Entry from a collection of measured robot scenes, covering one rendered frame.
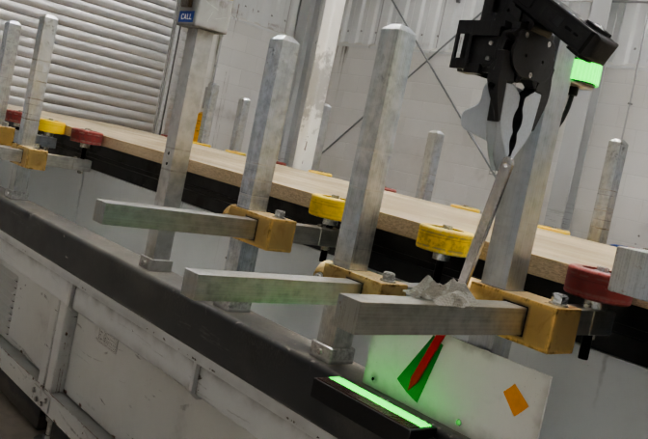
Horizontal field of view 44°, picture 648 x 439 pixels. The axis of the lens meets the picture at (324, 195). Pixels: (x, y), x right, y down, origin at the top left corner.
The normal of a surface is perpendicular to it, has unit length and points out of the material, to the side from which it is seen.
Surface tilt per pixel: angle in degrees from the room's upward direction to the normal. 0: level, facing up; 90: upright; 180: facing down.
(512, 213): 90
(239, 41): 90
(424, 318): 90
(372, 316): 90
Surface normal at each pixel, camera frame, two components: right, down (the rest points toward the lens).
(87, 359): -0.74, -0.11
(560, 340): 0.64, 0.18
